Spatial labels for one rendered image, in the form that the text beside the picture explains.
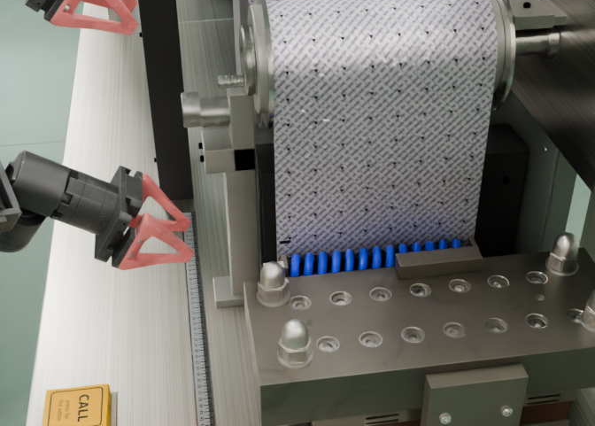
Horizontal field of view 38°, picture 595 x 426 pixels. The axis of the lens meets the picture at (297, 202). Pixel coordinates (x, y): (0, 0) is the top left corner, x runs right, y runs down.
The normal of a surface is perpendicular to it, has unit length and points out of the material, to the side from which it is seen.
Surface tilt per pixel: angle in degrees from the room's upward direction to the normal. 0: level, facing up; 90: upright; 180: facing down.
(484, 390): 90
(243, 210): 90
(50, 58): 0
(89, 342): 0
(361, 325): 0
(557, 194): 90
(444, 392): 90
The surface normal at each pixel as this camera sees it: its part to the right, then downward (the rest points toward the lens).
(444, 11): 0.07, -0.40
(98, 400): 0.00, -0.83
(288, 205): 0.15, 0.55
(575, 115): -0.99, 0.09
